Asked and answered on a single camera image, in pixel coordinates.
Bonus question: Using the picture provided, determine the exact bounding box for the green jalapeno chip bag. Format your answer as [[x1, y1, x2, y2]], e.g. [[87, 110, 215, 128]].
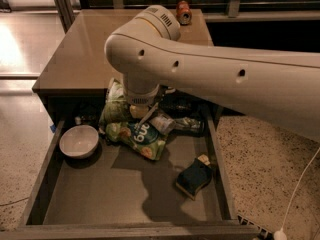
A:
[[99, 77, 160, 127]]

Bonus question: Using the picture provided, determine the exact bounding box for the dark crumpled bag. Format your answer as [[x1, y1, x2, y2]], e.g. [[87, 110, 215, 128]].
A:
[[174, 117, 204, 135]]

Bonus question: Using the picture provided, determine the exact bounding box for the white cable with plug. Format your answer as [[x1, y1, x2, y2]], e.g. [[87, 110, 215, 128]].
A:
[[273, 146, 320, 240]]

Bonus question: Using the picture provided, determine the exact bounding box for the green snack bag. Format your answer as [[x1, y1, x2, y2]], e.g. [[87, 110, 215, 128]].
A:
[[105, 122, 167, 161]]

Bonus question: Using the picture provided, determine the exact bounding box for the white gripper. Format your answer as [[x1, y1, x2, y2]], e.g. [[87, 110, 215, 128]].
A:
[[124, 82, 159, 119]]

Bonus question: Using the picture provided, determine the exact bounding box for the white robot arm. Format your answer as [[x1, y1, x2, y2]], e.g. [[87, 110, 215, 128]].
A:
[[104, 5, 320, 142]]

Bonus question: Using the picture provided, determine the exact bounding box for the orange soda can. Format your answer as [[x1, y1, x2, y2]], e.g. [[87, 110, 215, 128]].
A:
[[176, 1, 192, 25]]

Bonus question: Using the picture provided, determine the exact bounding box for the open grey drawer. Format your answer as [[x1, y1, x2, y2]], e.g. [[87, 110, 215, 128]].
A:
[[1, 119, 259, 240]]

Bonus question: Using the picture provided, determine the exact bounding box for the dark bottle in drawer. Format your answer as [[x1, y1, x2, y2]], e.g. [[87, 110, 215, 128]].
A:
[[73, 102, 105, 127]]

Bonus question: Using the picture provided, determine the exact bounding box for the dark green sponge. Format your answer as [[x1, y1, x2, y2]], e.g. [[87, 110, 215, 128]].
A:
[[176, 154, 213, 200]]

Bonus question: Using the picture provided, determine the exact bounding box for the clear plastic water bottle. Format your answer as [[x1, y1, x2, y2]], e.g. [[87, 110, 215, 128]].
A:
[[149, 113, 175, 135]]

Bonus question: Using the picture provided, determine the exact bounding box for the grey cabinet counter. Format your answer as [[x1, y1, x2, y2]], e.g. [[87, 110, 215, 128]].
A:
[[31, 8, 214, 125]]

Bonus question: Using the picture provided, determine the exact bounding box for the white bowl in drawer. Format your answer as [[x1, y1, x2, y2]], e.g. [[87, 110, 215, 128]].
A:
[[59, 125, 99, 159]]

